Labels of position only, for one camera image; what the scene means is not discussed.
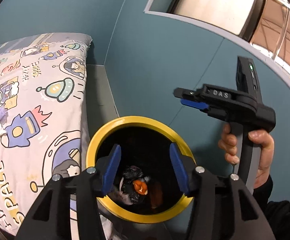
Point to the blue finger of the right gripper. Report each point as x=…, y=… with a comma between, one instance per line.
x=183, y=93
x=194, y=104

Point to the white tissue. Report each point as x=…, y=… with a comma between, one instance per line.
x=117, y=195

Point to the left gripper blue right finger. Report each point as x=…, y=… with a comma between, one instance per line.
x=180, y=164

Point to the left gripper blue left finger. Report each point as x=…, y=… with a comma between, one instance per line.
x=110, y=168

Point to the yellow rim trash bin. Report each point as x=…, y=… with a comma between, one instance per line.
x=145, y=144

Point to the window with grey frame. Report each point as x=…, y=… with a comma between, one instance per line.
x=265, y=24

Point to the cartoon print bed sheet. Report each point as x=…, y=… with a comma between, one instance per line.
x=42, y=86

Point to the orange peel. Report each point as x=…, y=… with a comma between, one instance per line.
x=140, y=187

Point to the black plastic bag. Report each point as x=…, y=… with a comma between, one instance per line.
x=130, y=174

